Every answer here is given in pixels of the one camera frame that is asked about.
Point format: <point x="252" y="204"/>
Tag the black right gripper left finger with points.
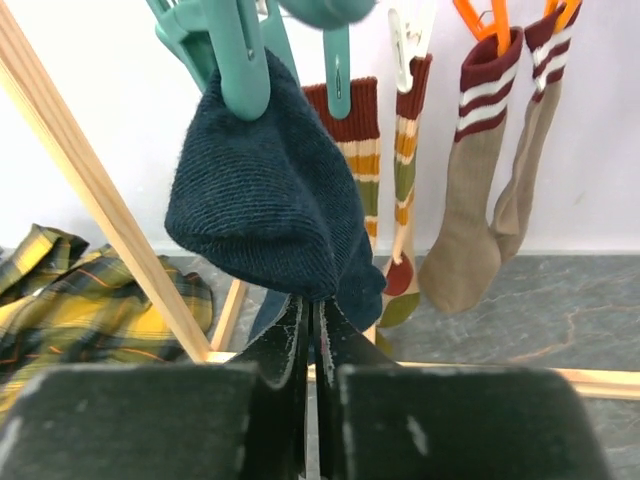
<point x="243" y="419"/>

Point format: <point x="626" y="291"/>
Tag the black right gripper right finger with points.
<point x="380" y="420"/>

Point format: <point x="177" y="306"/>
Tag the maroon beige striped sock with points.
<point x="402" y="295"/>
<point x="358" y="138"/>

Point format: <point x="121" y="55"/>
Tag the navy blue sock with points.
<point x="273" y="202"/>

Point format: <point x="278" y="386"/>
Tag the white oval clip hanger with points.
<point x="231" y="38"/>

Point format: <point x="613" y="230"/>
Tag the beige maroon white-striped sock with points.
<point x="548" y="41"/>
<point x="465" y="257"/>

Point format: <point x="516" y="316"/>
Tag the yellow plaid shirt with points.
<point x="64" y="303"/>

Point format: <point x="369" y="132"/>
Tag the wooden clothes rack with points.
<point x="34" y="93"/>

